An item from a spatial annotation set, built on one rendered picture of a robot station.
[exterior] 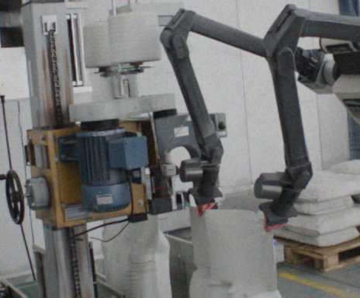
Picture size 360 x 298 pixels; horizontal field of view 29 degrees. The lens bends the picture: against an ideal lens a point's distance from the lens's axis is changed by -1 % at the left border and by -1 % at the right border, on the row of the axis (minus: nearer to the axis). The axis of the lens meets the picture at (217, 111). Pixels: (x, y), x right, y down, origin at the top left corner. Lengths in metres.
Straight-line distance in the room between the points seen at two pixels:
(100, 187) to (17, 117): 2.97
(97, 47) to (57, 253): 0.70
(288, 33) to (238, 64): 5.77
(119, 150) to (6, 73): 2.52
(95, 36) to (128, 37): 0.28
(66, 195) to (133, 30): 0.57
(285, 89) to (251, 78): 5.77
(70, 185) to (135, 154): 0.30
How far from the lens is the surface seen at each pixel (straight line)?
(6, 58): 4.51
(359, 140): 8.35
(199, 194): 2.27
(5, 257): 5.12
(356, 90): 2.14
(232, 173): 7.35
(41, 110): 2.29
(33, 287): 4.06
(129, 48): 2.15
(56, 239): 2.34
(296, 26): 1.62
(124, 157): 2.04
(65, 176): 2.27
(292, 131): 1.78
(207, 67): 7.18
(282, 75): 1.65
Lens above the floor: 1.47
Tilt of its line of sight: 3 degrees down
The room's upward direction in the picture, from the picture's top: 5 degrees counter-clockwise
